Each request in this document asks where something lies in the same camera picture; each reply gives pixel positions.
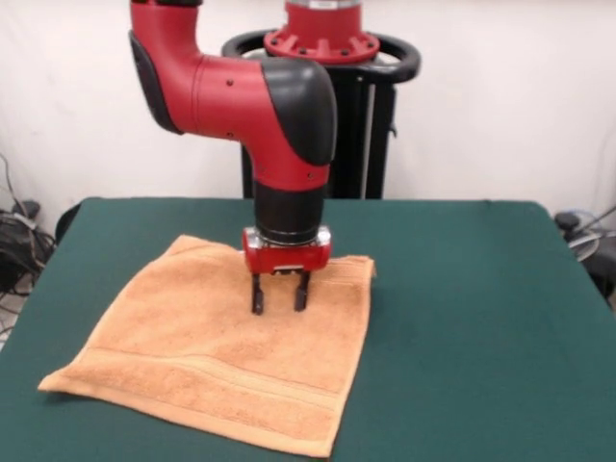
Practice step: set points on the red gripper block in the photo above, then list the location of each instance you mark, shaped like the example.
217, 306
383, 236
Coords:
289, 257

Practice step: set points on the orange terry towel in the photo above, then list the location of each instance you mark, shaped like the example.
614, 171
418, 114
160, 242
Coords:
216, 346

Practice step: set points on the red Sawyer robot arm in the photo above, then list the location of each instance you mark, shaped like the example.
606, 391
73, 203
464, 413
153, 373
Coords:
231, 96

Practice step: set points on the dark green table cloth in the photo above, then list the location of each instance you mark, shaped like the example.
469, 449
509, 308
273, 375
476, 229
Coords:
481, 337

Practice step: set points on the grey chair base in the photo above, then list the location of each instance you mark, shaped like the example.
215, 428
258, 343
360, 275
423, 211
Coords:
584, 243

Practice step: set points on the black chair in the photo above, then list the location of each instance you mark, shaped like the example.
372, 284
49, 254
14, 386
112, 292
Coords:
604, 274

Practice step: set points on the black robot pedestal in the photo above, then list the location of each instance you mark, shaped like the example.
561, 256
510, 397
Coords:
351, 144

